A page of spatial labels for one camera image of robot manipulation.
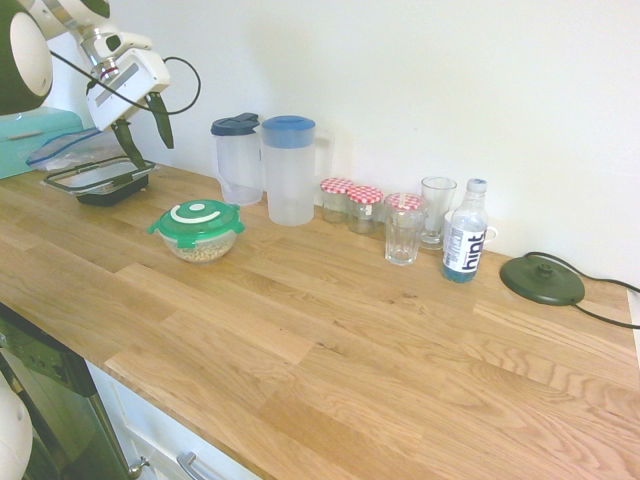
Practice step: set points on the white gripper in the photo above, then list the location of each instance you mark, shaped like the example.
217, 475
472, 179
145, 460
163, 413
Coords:
145, 70

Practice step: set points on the green round container lid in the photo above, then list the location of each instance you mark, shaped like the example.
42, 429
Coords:
210, 229

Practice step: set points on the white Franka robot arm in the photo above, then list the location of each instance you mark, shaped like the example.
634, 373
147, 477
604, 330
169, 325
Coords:
30, 55

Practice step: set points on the black container with clear lid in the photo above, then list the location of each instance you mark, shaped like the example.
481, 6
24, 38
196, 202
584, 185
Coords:
100, 197

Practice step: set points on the pitcher with dark blue lid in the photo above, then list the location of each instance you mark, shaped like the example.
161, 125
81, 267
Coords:
240, 170

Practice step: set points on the pitcher with light blue lid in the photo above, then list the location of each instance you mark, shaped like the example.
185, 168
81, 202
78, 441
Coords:
290, 170

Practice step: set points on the jar with red checkered lid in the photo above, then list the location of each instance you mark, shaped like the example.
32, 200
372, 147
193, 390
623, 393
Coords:
405, 201
336, 186
365, 195

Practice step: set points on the clear zip bag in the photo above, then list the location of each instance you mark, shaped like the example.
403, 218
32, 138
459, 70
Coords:
65, 150

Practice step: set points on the teal bread box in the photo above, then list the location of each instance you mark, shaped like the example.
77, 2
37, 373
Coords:
20, 145

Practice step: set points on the clear bowl with nuts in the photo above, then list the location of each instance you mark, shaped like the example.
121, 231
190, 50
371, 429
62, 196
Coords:
200, 252

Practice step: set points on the stainless steel dishwasher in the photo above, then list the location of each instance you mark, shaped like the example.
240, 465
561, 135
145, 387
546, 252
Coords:
65, 400

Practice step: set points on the clear faceted tumbler glass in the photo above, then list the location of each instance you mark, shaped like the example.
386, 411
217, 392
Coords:
402, 245

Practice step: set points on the white cabinet drawer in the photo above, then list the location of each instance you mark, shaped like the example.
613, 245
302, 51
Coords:
145, 425

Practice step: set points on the tall clear footed glass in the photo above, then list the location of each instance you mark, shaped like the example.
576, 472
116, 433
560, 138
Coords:
437, 195

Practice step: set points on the white mug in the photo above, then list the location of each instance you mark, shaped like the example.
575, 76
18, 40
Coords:
450, 220

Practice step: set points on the hint water bottle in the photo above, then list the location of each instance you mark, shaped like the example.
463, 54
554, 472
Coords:
465, 240

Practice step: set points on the silver round knob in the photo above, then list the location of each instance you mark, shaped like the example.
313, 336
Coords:
135, 469

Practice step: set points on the dark round kettle base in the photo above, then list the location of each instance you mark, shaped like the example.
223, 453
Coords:
540, 285

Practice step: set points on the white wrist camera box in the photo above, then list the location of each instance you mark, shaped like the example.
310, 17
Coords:
130, 41

